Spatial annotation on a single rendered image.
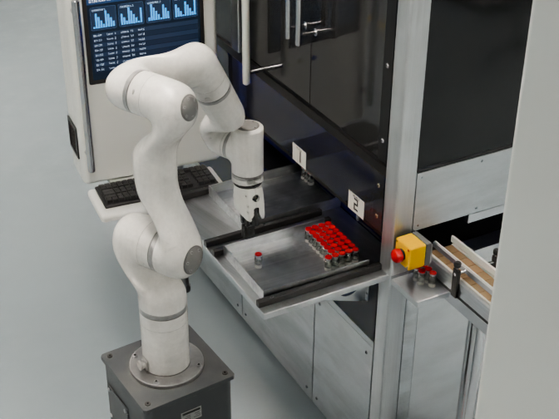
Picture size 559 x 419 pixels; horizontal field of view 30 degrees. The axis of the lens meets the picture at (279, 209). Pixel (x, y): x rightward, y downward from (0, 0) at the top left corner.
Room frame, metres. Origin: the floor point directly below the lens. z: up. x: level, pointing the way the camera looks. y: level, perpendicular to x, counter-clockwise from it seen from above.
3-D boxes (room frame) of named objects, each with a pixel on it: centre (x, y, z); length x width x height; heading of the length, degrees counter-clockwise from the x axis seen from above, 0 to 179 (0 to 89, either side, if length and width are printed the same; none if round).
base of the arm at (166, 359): (2.08, 0.29, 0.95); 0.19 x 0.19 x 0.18
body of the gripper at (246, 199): (2.37, 0.08, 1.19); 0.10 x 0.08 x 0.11; 29
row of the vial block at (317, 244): (2.56, -0.12, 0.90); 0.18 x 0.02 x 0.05; 28
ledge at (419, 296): (2.42, -0.41, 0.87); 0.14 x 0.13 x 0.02; 119
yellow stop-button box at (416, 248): (2.41, -0.37, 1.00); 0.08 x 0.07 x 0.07; 119
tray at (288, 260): (2.52, -0.05, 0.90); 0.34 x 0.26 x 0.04; 118
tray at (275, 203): (2.87, 0.02, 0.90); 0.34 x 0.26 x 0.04; 119
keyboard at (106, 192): (3.08, 0.42, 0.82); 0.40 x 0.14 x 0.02; 113
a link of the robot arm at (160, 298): (2.10, 0.31, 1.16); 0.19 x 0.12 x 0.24; 55
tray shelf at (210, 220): (2.69, 0.00, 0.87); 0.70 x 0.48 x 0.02; 29
